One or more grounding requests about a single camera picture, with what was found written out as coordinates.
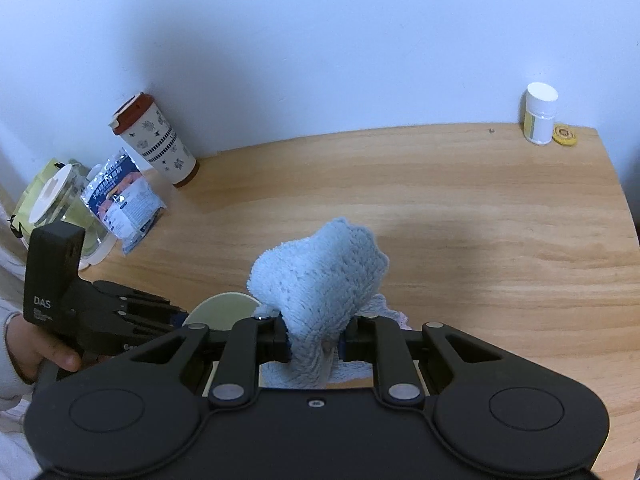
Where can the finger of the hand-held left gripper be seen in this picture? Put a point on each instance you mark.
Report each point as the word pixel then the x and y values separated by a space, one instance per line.
pixel 155 322
pixel 135 296

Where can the person's left forearm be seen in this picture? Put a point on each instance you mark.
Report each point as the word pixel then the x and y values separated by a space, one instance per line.
pixel 7 385

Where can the patterned cup with brown lid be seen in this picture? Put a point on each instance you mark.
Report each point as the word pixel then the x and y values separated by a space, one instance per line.
pixel 160 145

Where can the person's left hand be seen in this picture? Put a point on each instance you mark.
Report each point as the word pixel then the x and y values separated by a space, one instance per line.
pixel 35 347

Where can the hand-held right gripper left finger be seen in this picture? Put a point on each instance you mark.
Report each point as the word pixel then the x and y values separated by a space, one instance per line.
pixel 280 342

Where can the cream ceramic bowl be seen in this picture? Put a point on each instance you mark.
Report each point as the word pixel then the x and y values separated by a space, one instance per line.
pixel 220 310

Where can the light blue cleaning cloth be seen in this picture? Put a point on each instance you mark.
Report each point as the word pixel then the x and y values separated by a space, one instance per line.
pixel 320 280

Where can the glass jar with white lid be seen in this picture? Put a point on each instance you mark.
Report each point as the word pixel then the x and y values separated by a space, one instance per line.
pixel 55 195

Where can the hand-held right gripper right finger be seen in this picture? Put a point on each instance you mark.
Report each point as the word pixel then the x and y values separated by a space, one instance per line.
pixel 350 344

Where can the white pill bottle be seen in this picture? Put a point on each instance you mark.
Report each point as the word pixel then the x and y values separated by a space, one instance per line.
pixel 540 115

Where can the blue and white packet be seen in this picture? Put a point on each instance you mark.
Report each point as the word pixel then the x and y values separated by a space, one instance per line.
pixel 125 200

